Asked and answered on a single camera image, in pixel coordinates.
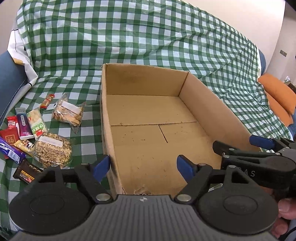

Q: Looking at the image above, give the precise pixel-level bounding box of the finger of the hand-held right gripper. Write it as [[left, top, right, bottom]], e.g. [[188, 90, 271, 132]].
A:
[[212, 140, 281, 159], [249, 135, 296, 151]]

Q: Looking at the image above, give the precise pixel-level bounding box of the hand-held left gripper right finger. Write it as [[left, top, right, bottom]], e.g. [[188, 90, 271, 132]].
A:
[[174, 155, 252, 204]]

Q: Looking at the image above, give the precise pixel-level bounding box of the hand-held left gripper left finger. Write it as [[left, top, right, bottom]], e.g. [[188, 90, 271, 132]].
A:
[[35, 155, 114, 204]]

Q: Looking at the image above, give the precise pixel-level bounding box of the cardboard box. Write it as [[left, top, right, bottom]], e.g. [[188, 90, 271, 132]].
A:
[[100, 63, 262, 195]]

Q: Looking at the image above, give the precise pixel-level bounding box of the clear bag of nut brittle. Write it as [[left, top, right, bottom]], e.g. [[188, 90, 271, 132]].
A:
[[32, 132, 73, 168]]

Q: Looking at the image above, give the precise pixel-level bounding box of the clear bag of cookies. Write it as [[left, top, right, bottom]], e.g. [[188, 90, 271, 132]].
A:
[[51, 92, 86, 134]]

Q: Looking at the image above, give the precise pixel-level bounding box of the dark brown chocolate bar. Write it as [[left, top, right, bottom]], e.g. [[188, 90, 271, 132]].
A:
[[13, 159, 44, 184]]

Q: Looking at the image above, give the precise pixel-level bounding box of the green label rice cracker packet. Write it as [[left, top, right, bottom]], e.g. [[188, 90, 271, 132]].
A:
[[27, 108, 48, 139]]

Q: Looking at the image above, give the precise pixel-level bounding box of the yellow candy packet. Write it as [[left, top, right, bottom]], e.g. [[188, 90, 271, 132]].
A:
[[14, 140, 36, 158]]

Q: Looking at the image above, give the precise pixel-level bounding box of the small orange candy bar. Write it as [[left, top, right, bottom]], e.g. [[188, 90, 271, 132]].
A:
[[40, 94, 55, 110]]

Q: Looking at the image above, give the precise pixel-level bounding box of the purple and white packet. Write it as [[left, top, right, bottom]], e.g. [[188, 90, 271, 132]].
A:
[[15, 107, 35, 140]]

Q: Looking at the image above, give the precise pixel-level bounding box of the purple chocolate bar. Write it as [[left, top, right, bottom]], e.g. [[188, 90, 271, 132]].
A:
[[0, 136, 26, 163]]

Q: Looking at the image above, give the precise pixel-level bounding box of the red square packet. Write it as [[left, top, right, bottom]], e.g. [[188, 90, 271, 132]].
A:
[[0, 128, 21, 160]]

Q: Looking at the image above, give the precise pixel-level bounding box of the red packet with blue edge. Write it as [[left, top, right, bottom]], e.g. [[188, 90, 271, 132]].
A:
[[6, 116, 20, 130]]

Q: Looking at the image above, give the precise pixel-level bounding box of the person's right hand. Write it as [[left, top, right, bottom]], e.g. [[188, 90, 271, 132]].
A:
[[269, 198, 296, 240]]

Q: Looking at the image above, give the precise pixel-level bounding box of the orange cushion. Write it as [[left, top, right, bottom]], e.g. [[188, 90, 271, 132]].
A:
[[257, 73, 296, 127]]

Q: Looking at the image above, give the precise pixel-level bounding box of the blue sofa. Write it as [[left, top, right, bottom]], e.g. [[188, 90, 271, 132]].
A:
[[0, 50, 267, 126]]

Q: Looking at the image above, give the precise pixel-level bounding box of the green checkered cloth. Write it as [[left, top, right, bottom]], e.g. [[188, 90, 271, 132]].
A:
[[0, 0, 293, 232]]

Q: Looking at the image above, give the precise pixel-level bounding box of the white printed cloth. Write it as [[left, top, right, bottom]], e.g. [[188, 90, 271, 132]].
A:
[[7, 28, 38, 87]]

